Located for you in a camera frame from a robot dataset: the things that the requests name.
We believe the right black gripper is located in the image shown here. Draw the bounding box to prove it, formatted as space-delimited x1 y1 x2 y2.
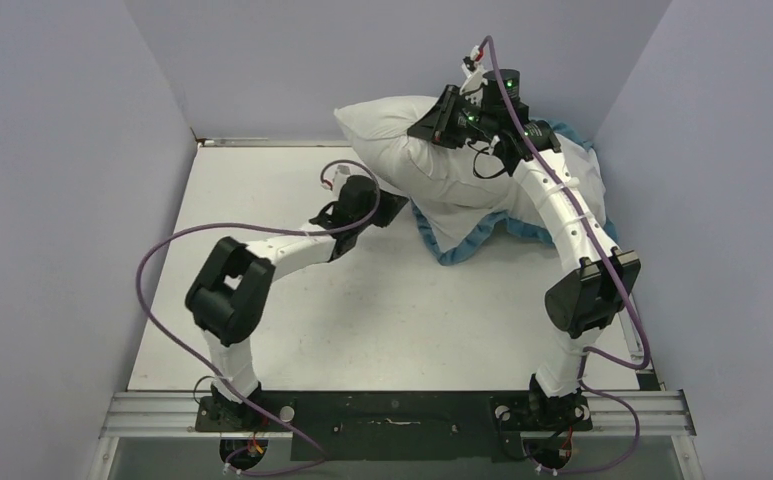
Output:
407 85 496 149

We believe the white pillowcase with blue trim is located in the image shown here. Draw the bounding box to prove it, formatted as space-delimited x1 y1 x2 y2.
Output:
409 117 620 268

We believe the white pillow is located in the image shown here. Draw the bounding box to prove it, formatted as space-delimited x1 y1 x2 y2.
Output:
334 96 554 266

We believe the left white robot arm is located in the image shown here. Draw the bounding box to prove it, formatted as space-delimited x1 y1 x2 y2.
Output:
185 175 408 430

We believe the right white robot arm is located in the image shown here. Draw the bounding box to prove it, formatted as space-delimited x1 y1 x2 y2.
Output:
407 68 641 428

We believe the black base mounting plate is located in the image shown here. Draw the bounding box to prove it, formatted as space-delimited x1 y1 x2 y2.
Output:
196 388 593 462

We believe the white knob on plate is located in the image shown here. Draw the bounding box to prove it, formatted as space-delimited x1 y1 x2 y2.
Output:
278 405 295 423

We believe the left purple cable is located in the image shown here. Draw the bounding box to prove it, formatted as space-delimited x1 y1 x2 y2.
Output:
136 160 383 478

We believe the purple cable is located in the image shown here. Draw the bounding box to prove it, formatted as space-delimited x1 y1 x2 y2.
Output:
478 34 652 477
136 160 383 478

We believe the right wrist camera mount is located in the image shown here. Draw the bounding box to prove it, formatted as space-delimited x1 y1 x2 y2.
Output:
459 44 486 96

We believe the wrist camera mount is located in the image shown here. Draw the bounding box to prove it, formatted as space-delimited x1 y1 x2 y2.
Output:
459 44 486 96
327 165 354 193

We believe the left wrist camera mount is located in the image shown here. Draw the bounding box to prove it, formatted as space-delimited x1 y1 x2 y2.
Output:
327 165 354 193

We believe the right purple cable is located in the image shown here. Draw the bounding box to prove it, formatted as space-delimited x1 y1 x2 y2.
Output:
478 34 652 477

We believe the aluminium front rail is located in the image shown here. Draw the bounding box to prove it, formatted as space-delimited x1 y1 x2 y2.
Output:
100 391 694 438

